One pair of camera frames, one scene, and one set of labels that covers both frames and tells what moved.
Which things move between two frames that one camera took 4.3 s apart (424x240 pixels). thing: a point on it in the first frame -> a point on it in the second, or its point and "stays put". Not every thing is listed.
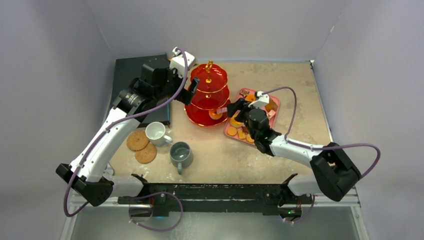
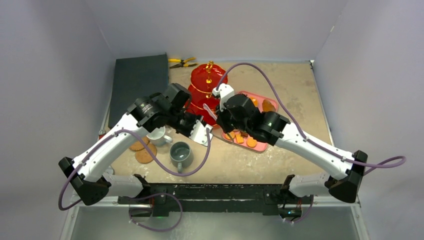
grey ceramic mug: (181, 155) stays put
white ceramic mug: (155, 132) stays put
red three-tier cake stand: (212, 93) stays put
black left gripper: (185, 96) -> (188, 133)
